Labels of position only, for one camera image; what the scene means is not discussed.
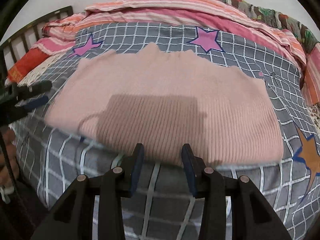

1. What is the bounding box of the pink knit sweater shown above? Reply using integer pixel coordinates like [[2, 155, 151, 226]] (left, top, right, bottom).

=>
[[44, 43, 284, 165]]

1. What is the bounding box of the left hand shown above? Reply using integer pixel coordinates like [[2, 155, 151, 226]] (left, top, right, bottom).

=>
[[0, 129, 20, 188]]

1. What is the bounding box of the red pillow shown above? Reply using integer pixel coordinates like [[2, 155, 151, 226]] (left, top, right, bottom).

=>
[[8, 48, 50, 83]]

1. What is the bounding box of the dark wooden headboard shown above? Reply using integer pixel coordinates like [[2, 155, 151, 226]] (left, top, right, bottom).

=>
[[1, 5, 73, 83]]

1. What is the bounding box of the floral bed sheet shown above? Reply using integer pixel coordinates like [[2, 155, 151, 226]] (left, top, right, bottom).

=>
[[18, 51, 66, 86]]

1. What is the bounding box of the pink orange striped blanket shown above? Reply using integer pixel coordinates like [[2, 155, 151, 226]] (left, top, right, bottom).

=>
[[35, 0, 319, 105]]

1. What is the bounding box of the grey checked star quilt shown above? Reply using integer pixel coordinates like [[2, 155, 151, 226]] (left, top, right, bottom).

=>
[[12, 22, 319, 239]]

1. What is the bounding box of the floral patchwork quilt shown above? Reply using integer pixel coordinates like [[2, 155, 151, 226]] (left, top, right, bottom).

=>
[[219, 0, 319, 54]]

